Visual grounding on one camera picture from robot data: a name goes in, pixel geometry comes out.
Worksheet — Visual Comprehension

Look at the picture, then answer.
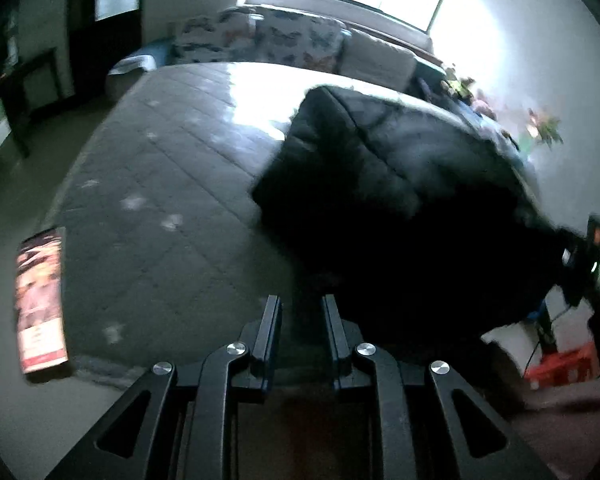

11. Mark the white pillow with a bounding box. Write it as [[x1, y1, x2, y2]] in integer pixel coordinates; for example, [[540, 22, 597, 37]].
[[337, 30, 433, 93]]

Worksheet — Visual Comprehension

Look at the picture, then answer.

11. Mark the grey quilted mattress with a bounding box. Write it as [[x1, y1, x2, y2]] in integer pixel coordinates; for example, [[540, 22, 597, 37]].
[[45, 60, 537, 392]]

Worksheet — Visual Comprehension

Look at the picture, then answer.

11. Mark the light blue blanket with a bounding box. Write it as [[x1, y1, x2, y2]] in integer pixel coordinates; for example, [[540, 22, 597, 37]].
[[106, 40, 174, 79]]

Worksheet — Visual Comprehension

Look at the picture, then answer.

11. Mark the flower pinwheel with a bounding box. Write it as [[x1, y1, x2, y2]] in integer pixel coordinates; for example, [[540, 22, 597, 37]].
[[525, 107, 564, 149]]

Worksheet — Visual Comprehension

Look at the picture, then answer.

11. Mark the red plastic crate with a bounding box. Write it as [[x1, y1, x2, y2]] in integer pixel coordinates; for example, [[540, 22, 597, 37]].
[[522, 342, 600, 392]]

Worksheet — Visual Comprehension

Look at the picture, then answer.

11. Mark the red printed flat box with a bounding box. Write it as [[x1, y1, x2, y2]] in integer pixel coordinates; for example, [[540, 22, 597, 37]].
[[14, 226, 71, 376]]

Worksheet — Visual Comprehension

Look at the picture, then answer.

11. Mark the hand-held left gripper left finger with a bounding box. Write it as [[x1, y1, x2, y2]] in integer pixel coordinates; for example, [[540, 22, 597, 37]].
[[45, 294, 283, 480]]

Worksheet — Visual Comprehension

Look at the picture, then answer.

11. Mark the brown and green plush toy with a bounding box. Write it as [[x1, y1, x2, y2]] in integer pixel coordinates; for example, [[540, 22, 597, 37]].
[[450, 76, 477, 100]]

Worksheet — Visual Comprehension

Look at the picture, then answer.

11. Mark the butterfly print pillow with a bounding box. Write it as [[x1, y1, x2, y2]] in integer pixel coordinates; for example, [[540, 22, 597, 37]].
[[172, 9, 261, 65], [252, 14, 349, 74]]

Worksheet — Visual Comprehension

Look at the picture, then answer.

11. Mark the dark wooden table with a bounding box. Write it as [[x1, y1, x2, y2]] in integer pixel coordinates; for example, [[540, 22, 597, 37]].
[[0, 47, 64, 161]]

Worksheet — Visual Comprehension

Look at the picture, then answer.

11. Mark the dark wooden door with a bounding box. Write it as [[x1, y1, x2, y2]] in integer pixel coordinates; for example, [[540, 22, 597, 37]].
[[67, 0, 147, 102]]

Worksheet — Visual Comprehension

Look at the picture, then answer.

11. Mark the black puffer jacket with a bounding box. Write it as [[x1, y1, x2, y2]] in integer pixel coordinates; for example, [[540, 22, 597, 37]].
[[252, 85, 578, 343]]

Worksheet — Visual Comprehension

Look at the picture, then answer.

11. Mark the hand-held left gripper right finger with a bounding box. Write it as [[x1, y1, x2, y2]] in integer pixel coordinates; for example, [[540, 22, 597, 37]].
[[321, 294, 556, 480]]

